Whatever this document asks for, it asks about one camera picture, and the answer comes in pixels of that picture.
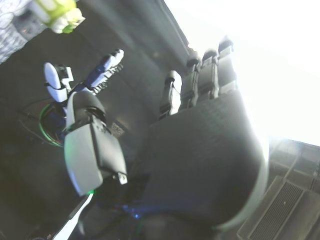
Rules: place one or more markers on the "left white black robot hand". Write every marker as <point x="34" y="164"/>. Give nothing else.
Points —
<point x="200" y="160"/>

